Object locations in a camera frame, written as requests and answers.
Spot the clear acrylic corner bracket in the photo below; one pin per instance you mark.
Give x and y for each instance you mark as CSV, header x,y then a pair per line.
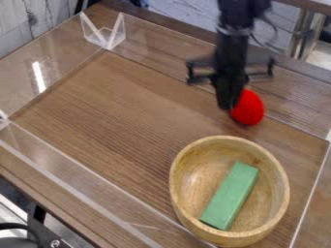
x,y
102,37

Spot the oval wooden bowl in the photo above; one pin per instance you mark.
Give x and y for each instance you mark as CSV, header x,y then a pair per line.
x,y
196,174

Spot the clear acrylic wall panels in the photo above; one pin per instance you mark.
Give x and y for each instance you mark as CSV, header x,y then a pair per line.
x,y
98,118

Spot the metal chair frame background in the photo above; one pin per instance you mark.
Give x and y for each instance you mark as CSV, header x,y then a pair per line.
x,y
313,11

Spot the black table leg clamp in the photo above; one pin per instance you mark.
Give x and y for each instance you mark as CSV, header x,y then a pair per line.
x,y
26,233

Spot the red felt strawberry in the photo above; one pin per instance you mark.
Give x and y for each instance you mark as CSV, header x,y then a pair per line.
x,y
248,111

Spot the green rectangular block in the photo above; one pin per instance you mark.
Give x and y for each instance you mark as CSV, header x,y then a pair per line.
x,y
229,197

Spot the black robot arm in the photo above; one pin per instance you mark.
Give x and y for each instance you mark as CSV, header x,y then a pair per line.
x,y
235,26

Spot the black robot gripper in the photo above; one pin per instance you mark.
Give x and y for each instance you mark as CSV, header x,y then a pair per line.
x,y
208,68

